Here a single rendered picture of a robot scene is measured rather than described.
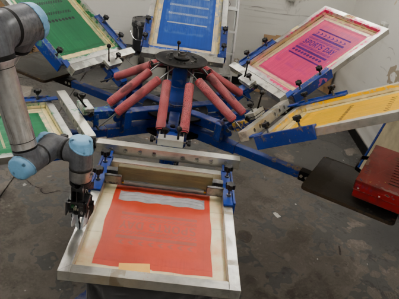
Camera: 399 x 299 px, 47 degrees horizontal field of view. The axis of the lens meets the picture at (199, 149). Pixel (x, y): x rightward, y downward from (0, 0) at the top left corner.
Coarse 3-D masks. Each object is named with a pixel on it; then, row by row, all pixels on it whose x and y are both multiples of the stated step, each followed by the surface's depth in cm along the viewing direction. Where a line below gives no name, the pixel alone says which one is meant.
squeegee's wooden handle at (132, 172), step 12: (120, 168) 193; (132, 168) 193; (144, 168) 193; (156, 168) 195; (132, 180) 195; (144, 180) 195; (156, 180) 195; (168, 180) 195; (180, 180) 195; (192, 180) 195; (204, 180) 195
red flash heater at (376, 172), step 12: (372, 156) 229; (384, 156) 231; (396, 156) 233; (372, 168) 217; (384, 168) 219; (396, 168) 220; (360, 180) 206; (372, 180) 207; (384, 180) 209; (396, 180) 210; (360, 192) 208; (372, 192) 204; (384, 192) 201; (396, 192) 201; (384, 204) 204; (396, 204) 201
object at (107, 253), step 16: (144, 192) 196; (160, 192) 198; (112, 208) 182; (128, 208) 184; (144, 208) 185; (160, 208) 187; (112, 224) 173; (112, 240) 164; (96, 256) 156; (112, 256) 157; (128, 256) 158; (144, 256) 159
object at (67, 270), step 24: (168, 168) 211; (192, 168) 214; (96, 192) 184; (72, 240) 156; (72, 264) 146; (144, 288) 145; (168, 288) 145; (192, 288) 145; (216, 288) 145; (240, 288) 146
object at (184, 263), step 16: (176, 192) 200; (176, 208) 188; (192, 208) 190; (208, 208) 192; (208, 224) 181; (208, 240) 172; (160, 256) 160; (176, 256) 161; (192, 256) 163; (208, 256) 164; (176, 272) 154; (192, 272) 155; (208, 272) 156
